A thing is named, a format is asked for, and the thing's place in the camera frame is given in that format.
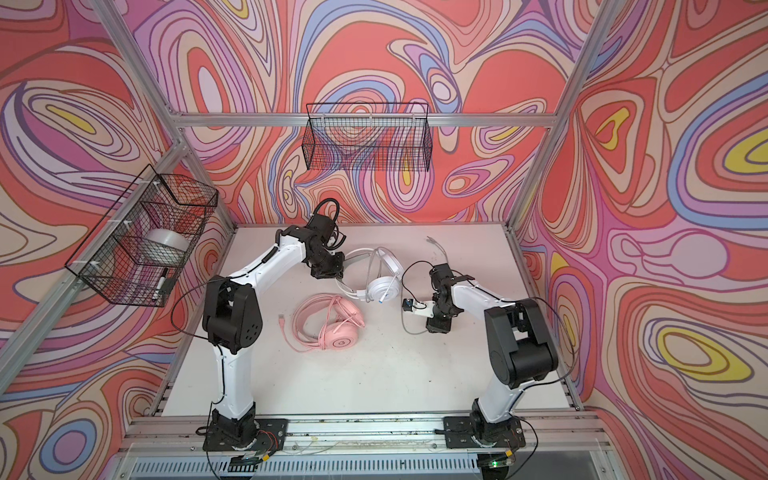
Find pink cat-ear headphones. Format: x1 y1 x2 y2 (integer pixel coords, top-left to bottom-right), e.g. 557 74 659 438
278 293 366 353

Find white headphones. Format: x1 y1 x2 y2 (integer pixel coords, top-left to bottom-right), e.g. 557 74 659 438
335 246 405 304

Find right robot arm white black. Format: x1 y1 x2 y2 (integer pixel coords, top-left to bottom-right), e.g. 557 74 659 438
426 271 559 436

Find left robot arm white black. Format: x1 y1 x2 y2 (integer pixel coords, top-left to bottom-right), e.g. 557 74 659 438
203 225 345 421

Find black marker pen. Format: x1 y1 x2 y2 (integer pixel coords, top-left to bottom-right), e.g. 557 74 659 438
153 268 173 301

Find silver tape roll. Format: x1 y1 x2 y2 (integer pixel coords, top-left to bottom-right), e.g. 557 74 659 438
140 228 190 266

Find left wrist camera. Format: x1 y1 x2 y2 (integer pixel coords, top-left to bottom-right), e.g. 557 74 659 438
307 197 346 250

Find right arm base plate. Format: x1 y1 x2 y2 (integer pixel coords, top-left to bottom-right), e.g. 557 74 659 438
436 412 526 451

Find black wire basket back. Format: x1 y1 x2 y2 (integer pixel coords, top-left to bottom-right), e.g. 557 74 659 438
301 101 433 172

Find black wire basket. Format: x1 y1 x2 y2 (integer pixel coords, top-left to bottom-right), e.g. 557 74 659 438
65 166 219 308
301 101 433 172

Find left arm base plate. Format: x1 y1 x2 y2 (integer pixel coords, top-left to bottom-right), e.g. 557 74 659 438
203 417 289 454

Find black wire basket left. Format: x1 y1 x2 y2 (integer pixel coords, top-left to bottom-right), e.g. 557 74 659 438
65 166 219 308

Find aluminium front rail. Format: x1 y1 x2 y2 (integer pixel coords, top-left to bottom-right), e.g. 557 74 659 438
119 410 613 455

